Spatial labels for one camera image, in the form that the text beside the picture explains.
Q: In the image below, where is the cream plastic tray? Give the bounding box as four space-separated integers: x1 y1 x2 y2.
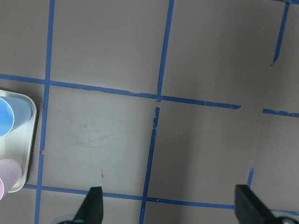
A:
0 90 37 193

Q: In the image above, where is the pink cup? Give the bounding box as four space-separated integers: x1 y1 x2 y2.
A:
0 159 22 199

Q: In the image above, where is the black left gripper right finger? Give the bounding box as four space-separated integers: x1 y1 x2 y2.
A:
234 184 299 224

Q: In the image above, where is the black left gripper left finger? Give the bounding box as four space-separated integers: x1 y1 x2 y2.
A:
53 186 104 224

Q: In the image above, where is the blue cup far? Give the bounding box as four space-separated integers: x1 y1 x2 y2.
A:
0 97 32 137

